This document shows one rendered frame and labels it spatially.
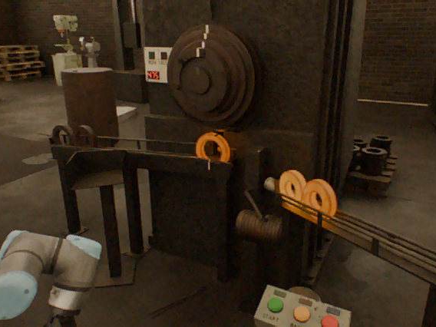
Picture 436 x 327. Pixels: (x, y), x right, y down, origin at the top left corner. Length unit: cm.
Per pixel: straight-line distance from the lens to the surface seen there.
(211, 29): 174
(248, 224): 170
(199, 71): 167
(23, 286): 89
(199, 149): 189
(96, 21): 1079
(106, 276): 230
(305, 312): 110
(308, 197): 147
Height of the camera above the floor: 133
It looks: 19 degrees down
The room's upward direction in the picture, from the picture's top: straight up
